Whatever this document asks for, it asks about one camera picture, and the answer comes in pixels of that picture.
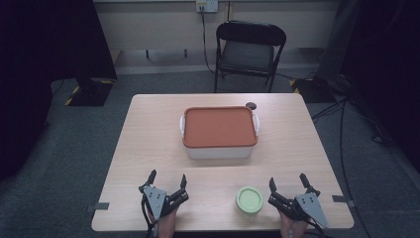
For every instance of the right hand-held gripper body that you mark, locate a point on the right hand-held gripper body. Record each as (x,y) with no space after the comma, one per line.
(307,205)

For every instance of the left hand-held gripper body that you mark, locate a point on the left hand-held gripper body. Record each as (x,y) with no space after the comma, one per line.
(155,200)

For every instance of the green round container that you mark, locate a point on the green round container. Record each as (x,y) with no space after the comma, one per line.
(249,200)

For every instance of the white box with orange lid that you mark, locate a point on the white box with orange lid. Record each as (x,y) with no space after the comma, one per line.
(219,127)

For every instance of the person's right hand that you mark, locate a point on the person's right hand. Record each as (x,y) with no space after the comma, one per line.
(294,228)

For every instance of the person's left hand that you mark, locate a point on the person's left hand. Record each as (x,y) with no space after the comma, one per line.
(166,224)

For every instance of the grey tape strip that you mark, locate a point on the grey tape strip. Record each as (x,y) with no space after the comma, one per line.
(99,206)
(341,199)

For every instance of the small dark round knob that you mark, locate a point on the small dark round knob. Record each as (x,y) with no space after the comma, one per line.
(251,105)

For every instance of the black stand base yellow tape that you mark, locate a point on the black stand base yellow tape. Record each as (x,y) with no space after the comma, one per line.
(313,90)
(90,92)

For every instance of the black folding chair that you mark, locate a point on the black folding chair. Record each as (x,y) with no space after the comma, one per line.
(247,56)

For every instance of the dark curtain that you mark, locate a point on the dark curtain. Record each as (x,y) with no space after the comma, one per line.
(39,66)
(386,66)

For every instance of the white wall socket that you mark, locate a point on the white wall socket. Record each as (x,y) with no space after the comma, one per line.
(207,5)

